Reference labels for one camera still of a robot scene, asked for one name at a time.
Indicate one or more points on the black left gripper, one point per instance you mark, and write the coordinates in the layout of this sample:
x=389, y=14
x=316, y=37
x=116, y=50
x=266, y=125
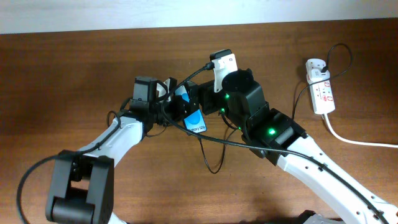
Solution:
x=177, y=102

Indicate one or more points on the blue Galaxy smartphone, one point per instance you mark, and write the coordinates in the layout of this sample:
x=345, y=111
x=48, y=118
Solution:
x=194, y=119

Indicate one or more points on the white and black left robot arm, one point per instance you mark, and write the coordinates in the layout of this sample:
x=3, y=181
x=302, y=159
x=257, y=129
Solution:
x=82, y=186

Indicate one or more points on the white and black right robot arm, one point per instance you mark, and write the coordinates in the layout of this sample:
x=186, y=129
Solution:
x=273, y=135

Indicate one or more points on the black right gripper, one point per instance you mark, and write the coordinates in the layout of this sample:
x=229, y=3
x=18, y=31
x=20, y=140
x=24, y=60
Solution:
x=204, y=101

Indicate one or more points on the white power strip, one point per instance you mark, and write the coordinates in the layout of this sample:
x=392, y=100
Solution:
x=321, y=93

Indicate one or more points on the white charger plug adapter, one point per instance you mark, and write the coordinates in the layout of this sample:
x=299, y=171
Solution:
x=315, y=75

